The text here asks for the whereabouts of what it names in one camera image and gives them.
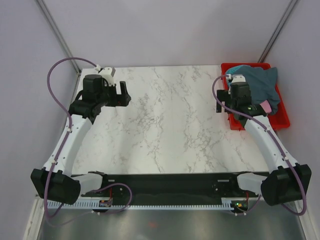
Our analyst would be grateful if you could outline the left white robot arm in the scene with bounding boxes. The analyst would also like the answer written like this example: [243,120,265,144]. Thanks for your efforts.
[30,74,132,205]

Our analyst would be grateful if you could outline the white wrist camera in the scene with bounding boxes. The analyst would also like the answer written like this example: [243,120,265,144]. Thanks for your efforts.
[94,64,116,86]
[225,74,246,87]

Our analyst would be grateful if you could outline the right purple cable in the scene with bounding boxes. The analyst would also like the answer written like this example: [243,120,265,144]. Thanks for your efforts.
[212,73,307,217]

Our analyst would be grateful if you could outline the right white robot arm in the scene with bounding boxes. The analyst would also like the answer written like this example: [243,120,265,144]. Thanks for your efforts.
[213,82,312,206]

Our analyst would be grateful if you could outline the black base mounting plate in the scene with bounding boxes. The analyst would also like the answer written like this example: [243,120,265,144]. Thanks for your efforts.
[83,172,258,205]

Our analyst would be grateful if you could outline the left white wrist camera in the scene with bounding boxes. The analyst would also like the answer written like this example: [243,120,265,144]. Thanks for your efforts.
[94,64,116,86]

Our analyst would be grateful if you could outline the purple cable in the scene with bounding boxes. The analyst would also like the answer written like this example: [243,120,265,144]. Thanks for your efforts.
[212,73,307,217]
[43,57,133,227]

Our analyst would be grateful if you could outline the right aluminium frame post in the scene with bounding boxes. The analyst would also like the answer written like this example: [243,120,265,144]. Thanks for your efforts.
[257,0,300,63]

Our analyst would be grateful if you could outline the left aluminium frame post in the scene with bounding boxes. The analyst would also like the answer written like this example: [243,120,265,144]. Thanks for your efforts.
[34,0,82,74]

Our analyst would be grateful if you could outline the dark blue-grey t shirt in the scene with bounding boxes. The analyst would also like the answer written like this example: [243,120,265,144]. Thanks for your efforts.
[226,64,281,115]

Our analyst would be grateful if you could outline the white slotted cable duct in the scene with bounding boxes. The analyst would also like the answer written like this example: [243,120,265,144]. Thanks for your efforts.
[47,197,248,211]

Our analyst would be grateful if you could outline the pink t shirt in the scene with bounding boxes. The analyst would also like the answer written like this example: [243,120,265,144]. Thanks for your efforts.
[259,100,272,117]

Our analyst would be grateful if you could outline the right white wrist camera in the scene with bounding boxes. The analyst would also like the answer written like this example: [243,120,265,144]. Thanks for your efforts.
[225,74,246,87]

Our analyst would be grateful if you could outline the aluminium frame post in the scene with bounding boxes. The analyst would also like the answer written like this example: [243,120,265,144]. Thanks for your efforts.
[257,0,300,63]
[34,0,82,74]

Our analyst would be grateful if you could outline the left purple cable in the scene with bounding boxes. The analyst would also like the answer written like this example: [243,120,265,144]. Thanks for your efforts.
[43,57,133,227]

